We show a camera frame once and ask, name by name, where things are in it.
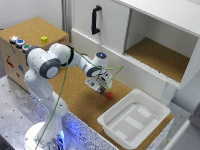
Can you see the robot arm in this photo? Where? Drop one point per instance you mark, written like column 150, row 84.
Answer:
column 41, row 83

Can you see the green button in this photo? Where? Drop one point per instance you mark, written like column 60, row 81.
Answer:
column 26, row 47

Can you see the yellow block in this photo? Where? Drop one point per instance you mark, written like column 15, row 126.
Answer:
column 44, row 39

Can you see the red button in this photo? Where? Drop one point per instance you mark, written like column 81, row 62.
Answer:
column 13, row 38

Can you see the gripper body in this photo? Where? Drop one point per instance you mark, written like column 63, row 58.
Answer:
column 97, row 81

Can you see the blue button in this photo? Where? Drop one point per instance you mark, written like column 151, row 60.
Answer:
column 20, row 42

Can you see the white plastic box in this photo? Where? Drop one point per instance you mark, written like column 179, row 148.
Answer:
column 133, row 120

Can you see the white sliding door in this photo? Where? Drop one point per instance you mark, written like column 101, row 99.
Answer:
column 111, row 26

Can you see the white cabinet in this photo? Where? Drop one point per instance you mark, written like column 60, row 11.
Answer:
column 150, row 80

